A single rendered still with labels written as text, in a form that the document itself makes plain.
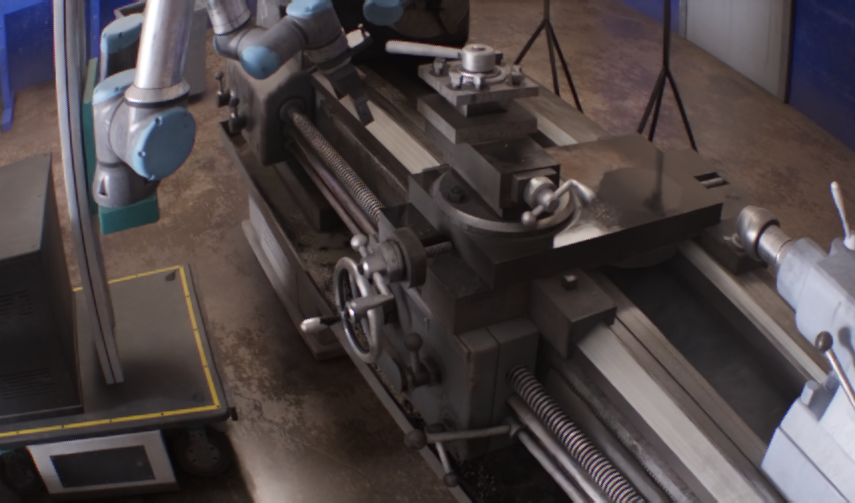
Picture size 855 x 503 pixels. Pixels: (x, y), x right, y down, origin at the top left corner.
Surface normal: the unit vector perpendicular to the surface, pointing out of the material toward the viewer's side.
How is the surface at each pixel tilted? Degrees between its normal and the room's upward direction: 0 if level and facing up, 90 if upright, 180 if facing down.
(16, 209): 0
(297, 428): 0
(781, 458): 90
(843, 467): 62
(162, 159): 95
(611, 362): 36
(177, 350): 0
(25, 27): 90
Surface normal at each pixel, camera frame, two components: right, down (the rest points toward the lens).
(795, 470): -0.89, 0.23
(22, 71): 0.45, 0.51
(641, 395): -0.50, -0.54
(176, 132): 0.70, 0.48
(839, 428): -0.80, -0.13
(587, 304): 0.03, -0.83
